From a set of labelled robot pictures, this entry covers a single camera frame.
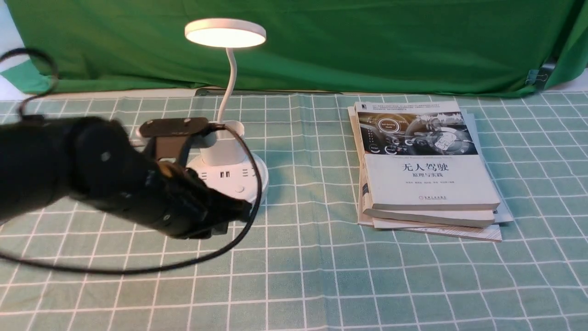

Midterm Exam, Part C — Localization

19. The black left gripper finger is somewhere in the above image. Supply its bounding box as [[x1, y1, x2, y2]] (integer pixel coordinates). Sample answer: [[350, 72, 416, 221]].
[[232, 200, 253, 222]]

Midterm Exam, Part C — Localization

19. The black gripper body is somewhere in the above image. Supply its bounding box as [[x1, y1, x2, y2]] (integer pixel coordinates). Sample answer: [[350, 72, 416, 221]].
[[124, 161, 239, 240]]

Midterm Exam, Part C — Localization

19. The white desk lamp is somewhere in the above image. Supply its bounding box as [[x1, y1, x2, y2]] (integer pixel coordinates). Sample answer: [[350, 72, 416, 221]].
[[185, 17, 269, 204]]

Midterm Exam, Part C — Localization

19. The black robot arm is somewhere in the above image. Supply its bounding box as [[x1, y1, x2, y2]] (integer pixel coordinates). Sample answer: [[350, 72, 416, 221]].
[[0, 117, 252, 239]]

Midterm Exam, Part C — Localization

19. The green checkered tablecloth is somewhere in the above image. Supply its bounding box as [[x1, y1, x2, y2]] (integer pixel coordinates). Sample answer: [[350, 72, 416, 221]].
[[1, 92, 588, 331]]

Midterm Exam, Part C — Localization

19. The white top book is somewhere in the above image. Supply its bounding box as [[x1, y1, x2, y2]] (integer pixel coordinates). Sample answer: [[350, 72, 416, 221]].
[[354, 101, 500, 211]]

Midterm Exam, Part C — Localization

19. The green backdrop cloth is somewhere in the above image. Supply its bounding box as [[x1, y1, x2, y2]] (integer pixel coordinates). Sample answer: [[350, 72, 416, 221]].
[[6, 0, 587, 97]]

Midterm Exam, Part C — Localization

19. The thin white bottom book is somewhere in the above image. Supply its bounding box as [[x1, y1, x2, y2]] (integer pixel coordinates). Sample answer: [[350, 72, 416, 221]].
[[347, 106, 513, 242]]

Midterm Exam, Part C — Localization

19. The metal binder clip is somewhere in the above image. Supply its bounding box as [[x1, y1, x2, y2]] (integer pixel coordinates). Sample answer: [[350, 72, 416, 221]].
[[525, 61, 556, 91]]

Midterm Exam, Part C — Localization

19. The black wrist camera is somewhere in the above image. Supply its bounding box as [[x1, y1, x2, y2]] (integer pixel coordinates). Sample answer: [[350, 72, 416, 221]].
[[136, 117, 225, 168]]

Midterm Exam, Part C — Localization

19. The black camera cable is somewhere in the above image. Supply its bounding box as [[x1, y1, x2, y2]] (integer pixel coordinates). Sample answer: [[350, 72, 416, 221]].
[[0, 48, 263, 275]]

